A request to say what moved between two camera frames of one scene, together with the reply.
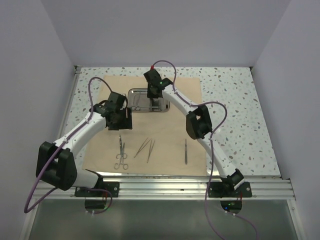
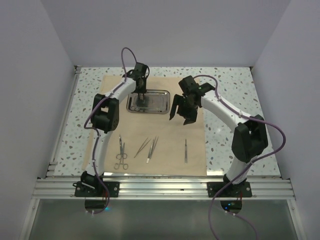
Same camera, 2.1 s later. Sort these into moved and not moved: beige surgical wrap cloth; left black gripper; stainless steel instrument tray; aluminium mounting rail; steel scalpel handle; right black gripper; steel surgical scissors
Moved: right black gripper; left black gripper
Not moved: steel scalpel handle; beige surgical wrap cloth; steel surgical scissors; stainless steel instrument tray; aluminium mounting rail
